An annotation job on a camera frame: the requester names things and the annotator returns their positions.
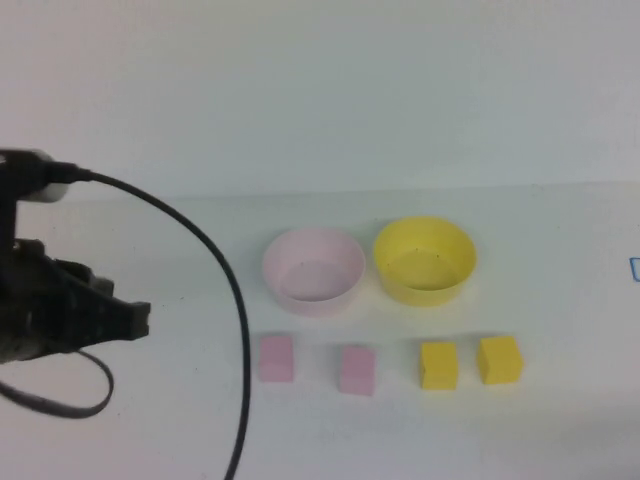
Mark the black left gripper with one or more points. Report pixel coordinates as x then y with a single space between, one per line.
45 305

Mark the pink cube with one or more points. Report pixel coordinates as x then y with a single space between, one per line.
275 360
356 372

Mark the yellow cube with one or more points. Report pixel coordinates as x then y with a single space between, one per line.
500 362
439 367

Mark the pink plastic bowl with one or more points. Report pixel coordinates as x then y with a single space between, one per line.
320 305

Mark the yellow plastic bowl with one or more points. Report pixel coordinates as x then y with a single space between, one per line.
425 295

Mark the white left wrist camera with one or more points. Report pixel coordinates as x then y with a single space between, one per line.
52 194

